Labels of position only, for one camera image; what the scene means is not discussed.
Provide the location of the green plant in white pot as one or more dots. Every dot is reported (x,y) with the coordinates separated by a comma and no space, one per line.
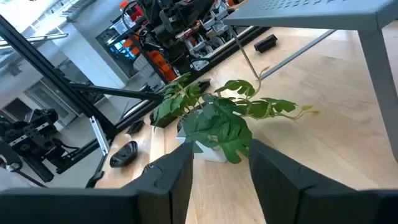
(224,124)

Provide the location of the grey perforated metal shelf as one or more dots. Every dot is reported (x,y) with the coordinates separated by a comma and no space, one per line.
(311,12)

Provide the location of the wavy square black plate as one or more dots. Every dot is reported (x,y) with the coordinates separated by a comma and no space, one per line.
(203,85)

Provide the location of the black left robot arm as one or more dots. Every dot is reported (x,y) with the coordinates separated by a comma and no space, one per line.
(183,15)

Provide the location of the orange plastic bins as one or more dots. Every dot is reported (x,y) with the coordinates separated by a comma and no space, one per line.
(161,63)

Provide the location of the grey storage bins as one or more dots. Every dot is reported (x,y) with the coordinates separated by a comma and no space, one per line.
(214,29)

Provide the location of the silver metal rail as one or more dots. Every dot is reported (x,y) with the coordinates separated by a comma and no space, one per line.
(37,38)

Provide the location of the black machine beside table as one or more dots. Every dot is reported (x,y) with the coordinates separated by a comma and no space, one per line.
(31,137)

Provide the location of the black aluminium table frame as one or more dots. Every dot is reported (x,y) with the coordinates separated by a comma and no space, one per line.
(62,85)

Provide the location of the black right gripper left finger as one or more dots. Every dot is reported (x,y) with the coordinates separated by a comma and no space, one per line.
(164,193)

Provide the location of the leaf-shaped black plate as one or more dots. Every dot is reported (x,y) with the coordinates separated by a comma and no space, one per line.
(124,154)

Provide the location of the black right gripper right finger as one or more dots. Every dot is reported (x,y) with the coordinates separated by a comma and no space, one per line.
(280,186)

